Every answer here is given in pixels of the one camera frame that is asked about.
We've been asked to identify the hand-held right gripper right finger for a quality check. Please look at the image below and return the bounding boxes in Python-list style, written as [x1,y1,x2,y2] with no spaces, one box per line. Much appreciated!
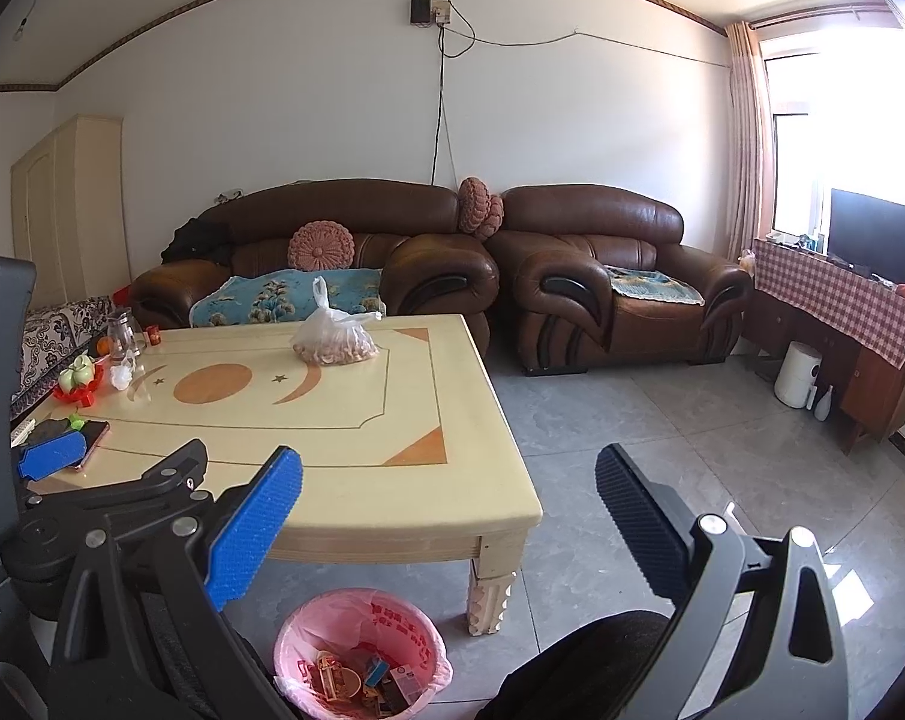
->
[596,444,852,720]

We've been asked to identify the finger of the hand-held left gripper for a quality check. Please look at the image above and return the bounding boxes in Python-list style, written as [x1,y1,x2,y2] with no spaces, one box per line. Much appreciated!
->
[23,438,215,542]
[13,430,91,490]

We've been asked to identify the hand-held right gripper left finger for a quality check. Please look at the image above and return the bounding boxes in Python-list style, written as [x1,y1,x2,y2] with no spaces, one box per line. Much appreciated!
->
[47,446,304,720]

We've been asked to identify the waste bin with pink bag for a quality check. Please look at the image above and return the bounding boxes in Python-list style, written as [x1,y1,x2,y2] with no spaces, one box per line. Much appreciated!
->
[273,588,452,720]

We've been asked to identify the dark patterned box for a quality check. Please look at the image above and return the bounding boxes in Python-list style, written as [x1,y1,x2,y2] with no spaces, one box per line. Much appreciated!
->
[388,667,428,710]

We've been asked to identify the black pouch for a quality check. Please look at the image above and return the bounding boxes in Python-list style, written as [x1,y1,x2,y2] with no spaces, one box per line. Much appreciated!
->
[28,420,76,452]

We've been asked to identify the pink smartphone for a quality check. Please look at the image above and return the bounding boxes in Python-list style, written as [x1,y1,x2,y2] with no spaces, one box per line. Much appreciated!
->
[70,420,112,473]

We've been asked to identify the red fruit tray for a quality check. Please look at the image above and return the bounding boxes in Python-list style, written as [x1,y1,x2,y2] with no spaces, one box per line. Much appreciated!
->
[51,371,109,408]

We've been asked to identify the black white patterned cloth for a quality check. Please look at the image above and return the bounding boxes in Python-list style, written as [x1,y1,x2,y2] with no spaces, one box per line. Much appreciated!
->
[10,296,116,422]

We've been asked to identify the beige coffee table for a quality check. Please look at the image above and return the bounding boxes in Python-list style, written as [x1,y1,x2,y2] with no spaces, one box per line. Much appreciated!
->
[10,313,544,640]

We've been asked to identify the glass jar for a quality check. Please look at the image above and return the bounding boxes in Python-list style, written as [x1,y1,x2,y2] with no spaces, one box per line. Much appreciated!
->
[106,307,146,362]

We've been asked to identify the person's leg in dark pants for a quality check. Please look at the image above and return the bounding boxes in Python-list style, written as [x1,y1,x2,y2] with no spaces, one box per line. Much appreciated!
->
[474,609,675,720]

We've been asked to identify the cream wardrobe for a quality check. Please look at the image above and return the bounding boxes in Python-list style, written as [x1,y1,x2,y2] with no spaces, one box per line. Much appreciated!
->
[10,114,131,309]

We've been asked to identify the plastic bag of peanuts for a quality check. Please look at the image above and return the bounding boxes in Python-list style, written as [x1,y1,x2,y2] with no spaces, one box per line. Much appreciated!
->
[291,275,385,368]

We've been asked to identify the white round appliance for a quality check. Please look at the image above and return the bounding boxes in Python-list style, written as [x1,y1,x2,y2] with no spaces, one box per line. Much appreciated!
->
[772,340,823,410]

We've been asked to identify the blue floral sofa cover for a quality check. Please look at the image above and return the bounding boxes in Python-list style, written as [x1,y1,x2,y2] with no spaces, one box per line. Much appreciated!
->
[189,265,386,329]

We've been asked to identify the blue armchair seat cover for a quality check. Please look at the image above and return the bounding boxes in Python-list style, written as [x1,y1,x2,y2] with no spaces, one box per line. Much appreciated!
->
[607,263,705,308]

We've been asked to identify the black clothing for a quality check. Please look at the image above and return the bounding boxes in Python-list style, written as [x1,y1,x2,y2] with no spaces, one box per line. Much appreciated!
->
[160,215,233,266]

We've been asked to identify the wooden cabinet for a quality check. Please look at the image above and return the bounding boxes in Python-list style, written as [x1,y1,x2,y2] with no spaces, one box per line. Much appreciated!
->
[741,270,905,455]

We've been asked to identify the round pink cushion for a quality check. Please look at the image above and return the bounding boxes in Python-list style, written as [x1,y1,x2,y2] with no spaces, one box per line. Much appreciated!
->
[286,219,356,272]

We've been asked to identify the brown leather armchair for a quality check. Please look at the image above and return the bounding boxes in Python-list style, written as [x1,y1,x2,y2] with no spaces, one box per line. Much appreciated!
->
[485,184,754,378]

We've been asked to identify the red checkered cloth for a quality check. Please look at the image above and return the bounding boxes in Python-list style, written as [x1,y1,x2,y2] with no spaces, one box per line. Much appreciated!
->
[751,235,905,371]

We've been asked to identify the brown leather sofa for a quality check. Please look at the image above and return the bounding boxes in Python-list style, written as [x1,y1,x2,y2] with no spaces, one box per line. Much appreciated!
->
[127,178,500,354]

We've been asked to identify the pink knitted cushion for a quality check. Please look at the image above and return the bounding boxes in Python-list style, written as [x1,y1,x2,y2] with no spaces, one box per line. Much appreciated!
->
[457,176,491,236]
[478,193,505,243]

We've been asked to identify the black television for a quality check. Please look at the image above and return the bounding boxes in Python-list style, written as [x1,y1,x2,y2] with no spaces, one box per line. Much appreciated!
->
[828,187,905,287]

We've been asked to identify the window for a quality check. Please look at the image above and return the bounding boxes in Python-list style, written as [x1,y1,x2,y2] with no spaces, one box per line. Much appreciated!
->
[763,26,905,242]

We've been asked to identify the pink curtain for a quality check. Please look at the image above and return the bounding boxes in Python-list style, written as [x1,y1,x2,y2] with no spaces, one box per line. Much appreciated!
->
[723,20,776,260]

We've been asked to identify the black cable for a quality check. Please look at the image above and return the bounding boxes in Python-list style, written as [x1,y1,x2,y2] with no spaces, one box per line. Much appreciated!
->
[418,0,478,189]

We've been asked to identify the thin wall wire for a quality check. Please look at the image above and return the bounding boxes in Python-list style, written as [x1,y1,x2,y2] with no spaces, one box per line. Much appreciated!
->
[467,26,735,69]

